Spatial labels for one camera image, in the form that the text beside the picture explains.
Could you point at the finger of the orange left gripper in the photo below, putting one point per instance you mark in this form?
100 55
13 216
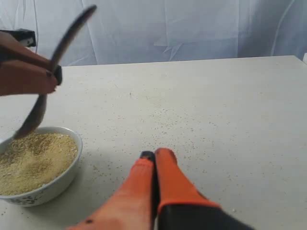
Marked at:
18 77
35 59

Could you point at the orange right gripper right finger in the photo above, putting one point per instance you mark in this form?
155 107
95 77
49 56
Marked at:
182 206

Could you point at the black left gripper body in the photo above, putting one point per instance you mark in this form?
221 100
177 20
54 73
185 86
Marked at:
14 43

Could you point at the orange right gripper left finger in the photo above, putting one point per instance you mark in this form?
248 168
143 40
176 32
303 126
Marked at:
132 206

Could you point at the dark red wooden spoon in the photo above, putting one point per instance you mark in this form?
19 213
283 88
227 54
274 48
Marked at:
35 117

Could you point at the white bowl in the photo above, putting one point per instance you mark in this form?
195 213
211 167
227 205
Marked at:
39 167

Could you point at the white backdrop curtain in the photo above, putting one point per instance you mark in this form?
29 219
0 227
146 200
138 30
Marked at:
135 31

